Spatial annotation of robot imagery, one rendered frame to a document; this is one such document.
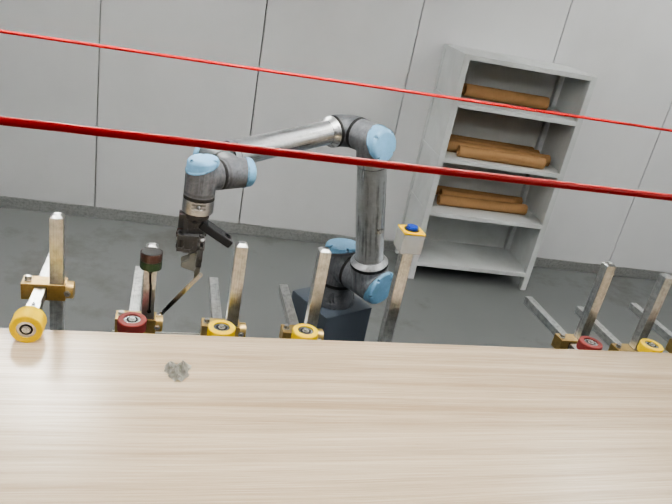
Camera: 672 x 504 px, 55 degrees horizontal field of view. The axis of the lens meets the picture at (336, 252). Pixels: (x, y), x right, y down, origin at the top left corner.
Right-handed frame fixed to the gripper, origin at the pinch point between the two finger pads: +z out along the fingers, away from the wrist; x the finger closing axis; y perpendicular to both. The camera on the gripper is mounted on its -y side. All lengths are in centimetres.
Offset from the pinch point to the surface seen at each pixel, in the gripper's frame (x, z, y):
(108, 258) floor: -200, 98, 41
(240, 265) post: 9.6, -8.5, -11.3
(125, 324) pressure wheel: 19.0, 7.7, 19.3
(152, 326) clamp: 10.4, 13.4, 12.1
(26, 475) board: 75, 8, 34
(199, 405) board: 53, 8, 0
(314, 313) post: 9.6, 6.3, -36.3
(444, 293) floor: -181, 97, -179
